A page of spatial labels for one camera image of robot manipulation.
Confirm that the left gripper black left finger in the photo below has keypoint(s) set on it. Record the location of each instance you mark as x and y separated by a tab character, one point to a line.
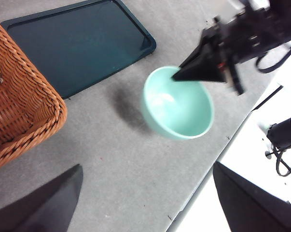
39	207

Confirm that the brown wicker basket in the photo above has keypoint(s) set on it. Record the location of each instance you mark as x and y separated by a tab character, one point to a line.
19	96

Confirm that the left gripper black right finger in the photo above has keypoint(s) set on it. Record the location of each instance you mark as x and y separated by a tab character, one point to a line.
256	212

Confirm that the black device with lens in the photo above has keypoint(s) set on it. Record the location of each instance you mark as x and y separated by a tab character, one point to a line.
285	133

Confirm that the teal ceramic bowl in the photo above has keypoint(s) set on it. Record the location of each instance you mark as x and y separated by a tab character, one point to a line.
179	113

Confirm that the dark green rectangular tray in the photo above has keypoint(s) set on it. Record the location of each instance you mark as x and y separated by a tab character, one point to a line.
82	48

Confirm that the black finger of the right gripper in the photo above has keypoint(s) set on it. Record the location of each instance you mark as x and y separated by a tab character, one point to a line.
196	52
205	70

